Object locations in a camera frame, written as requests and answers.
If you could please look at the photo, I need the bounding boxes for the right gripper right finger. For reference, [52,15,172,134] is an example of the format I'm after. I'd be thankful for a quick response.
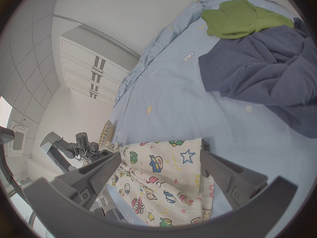
[199,149,268,210]

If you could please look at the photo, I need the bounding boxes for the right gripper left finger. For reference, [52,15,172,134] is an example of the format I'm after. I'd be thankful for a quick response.
[51,152,122,208]

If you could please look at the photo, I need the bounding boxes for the white printed pyjama top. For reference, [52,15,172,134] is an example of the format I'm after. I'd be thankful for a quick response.
[105,138,214,227]

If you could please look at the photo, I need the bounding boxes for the round woven basket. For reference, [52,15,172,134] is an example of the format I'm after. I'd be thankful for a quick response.
[98,119,114,149]

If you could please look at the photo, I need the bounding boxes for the bed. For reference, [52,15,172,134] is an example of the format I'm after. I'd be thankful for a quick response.
[105,0,317,226]

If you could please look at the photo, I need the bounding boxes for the dark blue garment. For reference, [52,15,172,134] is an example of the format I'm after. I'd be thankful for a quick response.
[198,18,317,139]

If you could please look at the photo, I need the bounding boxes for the white ceiling air conditioner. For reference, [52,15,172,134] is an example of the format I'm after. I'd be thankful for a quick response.
[8,120,30,156]

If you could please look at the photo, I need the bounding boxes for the white wardrobe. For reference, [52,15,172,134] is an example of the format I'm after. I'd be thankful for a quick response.
[60,26,141,106]

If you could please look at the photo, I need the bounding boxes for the pale blue quilt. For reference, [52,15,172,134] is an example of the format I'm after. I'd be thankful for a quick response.
[114,0,206,106]

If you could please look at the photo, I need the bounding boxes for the green shorts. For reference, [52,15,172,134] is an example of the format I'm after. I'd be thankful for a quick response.
[201,0,295,40]

